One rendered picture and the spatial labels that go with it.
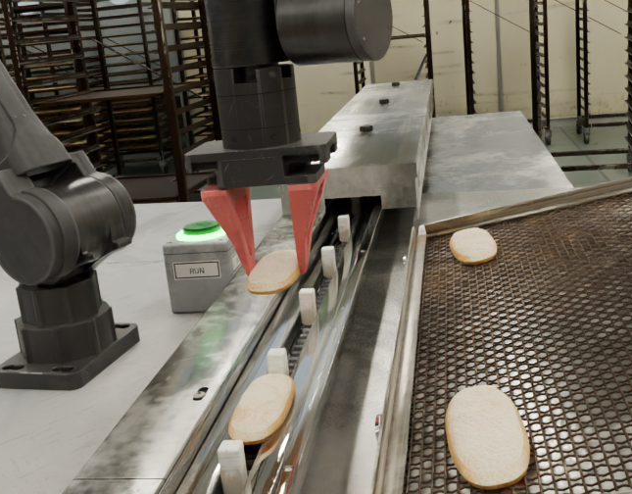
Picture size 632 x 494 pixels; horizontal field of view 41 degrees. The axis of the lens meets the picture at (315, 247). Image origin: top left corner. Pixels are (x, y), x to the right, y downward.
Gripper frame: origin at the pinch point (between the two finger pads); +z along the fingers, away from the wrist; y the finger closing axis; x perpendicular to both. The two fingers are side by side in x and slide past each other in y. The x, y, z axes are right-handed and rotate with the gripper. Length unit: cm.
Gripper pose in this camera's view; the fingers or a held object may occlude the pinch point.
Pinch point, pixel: (276, 263)
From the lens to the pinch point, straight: 63.6
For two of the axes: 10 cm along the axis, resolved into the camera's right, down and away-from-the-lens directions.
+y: 9.8, -0.6, -1.7
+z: 1.0, 9.6, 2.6
